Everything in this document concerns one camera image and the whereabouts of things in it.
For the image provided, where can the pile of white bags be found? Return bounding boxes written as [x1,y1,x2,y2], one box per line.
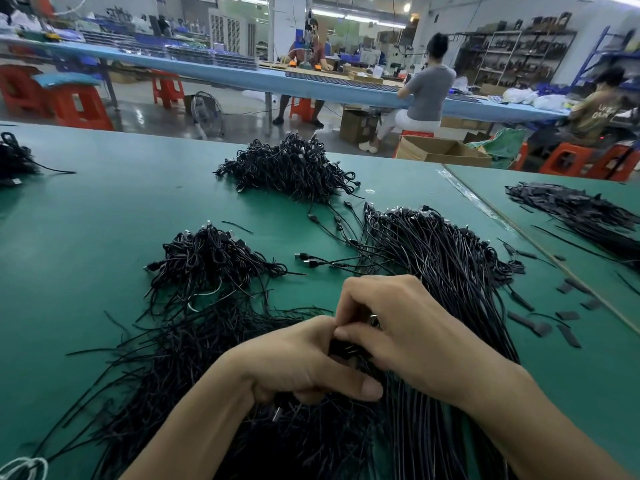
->
[502,87,571,111]

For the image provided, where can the small cardboard box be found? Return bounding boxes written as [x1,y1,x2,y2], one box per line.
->
[340,107,381,146]

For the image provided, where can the small cluster of knotted cables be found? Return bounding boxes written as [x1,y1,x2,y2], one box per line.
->
[145,223,289,316]

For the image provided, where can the heap of black cables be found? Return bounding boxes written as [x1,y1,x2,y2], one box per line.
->
[215,133,361,204]
[0,131,76,186]

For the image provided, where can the red stool with blue seat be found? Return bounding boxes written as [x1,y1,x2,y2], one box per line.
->
[32,73,114,131]

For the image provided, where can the open cardboard box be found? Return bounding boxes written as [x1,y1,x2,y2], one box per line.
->
[396,135,493,167]

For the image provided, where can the person's left forearm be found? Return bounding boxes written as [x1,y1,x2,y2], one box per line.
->
[120,359,261,480]

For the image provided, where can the person's right hand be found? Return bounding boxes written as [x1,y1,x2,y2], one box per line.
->
[333,275,521,411]

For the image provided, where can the white pillar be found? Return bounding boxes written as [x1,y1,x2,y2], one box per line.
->
[272,0,308,61]

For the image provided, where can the pile of black cables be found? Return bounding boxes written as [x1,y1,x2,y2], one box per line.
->
[35,223,406,480]

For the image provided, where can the metal storage shelf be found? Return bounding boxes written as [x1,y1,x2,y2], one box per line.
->
[455,13,578,88]

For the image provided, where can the long blue workbench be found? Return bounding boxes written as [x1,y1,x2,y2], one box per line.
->
[0,37,569,124]

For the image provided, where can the red plastic stool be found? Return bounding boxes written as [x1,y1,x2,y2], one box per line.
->
[290,97,316,123]
[151,71,187,109]
[540,141,640,183]
[0,65,43,118]

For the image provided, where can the bunch of white wire rings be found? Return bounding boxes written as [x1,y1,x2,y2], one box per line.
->
[0,457,49,480]

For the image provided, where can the scattered dark tie pieces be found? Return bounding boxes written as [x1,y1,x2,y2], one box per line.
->
[500,237,604,349]

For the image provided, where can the spread of straight black cables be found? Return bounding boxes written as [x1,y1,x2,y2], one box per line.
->
[505,181,640,266]

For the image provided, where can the bundle of long black cables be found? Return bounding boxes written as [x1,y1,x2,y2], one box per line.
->
[298,199,526,480]

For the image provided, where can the person's left hand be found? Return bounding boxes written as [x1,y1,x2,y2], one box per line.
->
[225,315,384,406]

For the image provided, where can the grey floor fan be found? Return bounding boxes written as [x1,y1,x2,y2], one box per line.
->
[186,91,226,139]

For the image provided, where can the green bag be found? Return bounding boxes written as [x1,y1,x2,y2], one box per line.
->
[475,127,533,169]

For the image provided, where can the blue metal rack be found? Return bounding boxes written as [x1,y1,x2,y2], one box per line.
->
[570,25,640,91]

